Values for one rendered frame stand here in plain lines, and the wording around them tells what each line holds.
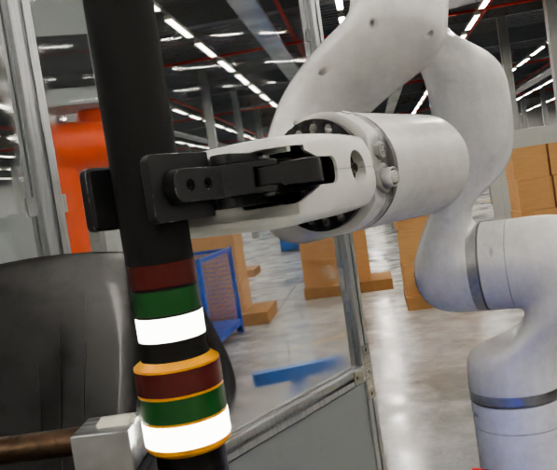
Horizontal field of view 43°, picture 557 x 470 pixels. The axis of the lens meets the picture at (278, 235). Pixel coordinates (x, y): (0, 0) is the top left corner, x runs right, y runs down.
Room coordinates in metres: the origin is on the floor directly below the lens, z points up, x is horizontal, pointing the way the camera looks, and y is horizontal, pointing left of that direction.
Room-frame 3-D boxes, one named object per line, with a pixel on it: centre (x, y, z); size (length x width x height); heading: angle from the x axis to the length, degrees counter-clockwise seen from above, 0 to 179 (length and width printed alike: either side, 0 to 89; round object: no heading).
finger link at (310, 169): (0.38, -0.01, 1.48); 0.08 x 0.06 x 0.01; 22
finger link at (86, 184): (0.38, 0.08, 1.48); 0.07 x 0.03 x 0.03; 142
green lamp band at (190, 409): (0.35, 0.06, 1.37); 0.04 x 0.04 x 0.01
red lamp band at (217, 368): (0.35, 0.06, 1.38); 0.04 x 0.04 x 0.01
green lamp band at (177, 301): (0.35, 0.06, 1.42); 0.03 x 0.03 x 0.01
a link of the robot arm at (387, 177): (0.48, -0.04, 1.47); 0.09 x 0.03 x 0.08; 52
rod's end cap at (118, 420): (0.35, 0.09, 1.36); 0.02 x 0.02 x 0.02; 87
